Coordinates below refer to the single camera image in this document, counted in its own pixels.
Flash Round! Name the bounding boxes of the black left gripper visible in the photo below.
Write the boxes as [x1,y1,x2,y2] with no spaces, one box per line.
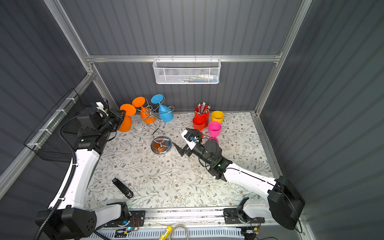
[98,108,124,139]

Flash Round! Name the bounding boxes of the orange wine glass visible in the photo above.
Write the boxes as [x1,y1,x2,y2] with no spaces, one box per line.
[132,97,155,125]
[119,104,137,133]

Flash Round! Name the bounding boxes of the red wine glass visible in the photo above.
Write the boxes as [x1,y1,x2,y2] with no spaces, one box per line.
[193,116,206,136]

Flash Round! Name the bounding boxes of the pink wine glass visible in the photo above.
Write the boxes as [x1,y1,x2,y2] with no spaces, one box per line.
[208,122,222,142]

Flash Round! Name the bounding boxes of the yellow wine glass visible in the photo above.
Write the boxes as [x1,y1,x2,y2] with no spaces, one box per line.
[212,111,225,124]

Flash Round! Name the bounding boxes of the chrome wine glass rack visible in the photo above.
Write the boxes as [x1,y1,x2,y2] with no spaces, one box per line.
[133,99,175,156]

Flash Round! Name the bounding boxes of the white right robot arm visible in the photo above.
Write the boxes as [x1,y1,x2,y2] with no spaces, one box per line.
[175,128,306,232]

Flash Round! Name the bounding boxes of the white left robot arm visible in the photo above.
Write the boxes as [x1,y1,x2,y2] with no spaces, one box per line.
[34,107,132,240]

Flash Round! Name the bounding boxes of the blue wine glass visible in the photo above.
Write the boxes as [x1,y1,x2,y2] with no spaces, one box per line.
[151,94,174,123]

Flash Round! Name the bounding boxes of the red pencil cup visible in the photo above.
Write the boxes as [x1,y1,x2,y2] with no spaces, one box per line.
[195,110,210,127]

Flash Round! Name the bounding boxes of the pencils in red cup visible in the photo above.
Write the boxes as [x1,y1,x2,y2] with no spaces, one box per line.
[195,102,211,115]

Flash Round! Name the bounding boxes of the black stapler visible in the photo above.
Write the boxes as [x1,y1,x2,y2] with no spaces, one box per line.
[112,178,134,199]

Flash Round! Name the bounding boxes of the yellow marker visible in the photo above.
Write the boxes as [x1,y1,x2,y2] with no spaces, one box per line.
[159,226,173,240]

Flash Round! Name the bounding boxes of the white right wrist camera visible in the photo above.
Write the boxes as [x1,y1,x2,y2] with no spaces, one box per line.
[181,130,202,144]

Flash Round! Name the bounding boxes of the black corrugated cable conduit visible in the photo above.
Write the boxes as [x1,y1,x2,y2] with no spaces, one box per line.
[32,115,82,240]

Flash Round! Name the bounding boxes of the white wire wall basket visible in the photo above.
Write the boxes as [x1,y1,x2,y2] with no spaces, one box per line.
[153,59,222,85]

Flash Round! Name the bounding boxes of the black wire side basket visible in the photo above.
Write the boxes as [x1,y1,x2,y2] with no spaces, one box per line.
[23,88,110,163]

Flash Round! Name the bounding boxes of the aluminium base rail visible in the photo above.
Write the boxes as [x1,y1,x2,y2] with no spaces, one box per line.
[143,206,227,228]

